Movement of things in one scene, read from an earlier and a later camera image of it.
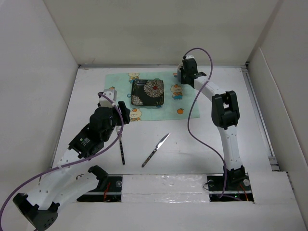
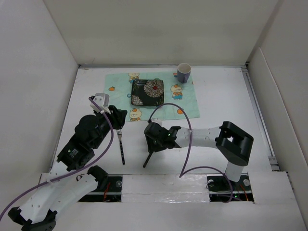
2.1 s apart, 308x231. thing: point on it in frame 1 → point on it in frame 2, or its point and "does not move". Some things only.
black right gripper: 183,81 → 152,147
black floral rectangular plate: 147,92 does not move
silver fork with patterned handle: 119,129 does not move
